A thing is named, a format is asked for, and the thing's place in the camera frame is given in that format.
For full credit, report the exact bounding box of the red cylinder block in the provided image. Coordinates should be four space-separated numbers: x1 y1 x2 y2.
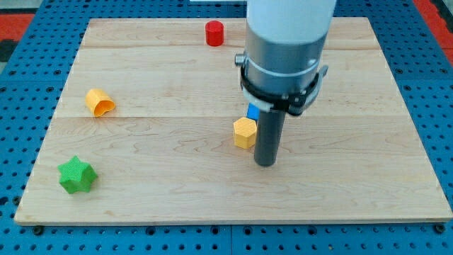
205 21 224 47

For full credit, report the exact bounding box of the light wooden board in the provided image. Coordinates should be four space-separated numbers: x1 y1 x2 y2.
14 18 452 226

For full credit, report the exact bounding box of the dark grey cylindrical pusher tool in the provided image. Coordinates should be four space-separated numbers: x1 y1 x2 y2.
254 110 286 166

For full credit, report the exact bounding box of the blue cube block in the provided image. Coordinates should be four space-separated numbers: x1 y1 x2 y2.
246 103 260 122

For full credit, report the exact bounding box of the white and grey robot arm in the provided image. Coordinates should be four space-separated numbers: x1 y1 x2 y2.
235 0 336 115

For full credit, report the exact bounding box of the green star block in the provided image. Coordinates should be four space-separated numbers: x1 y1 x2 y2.
57 156 98 194

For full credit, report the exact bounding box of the yellow hexagon block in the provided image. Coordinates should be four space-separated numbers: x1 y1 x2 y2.
233 117 257 149

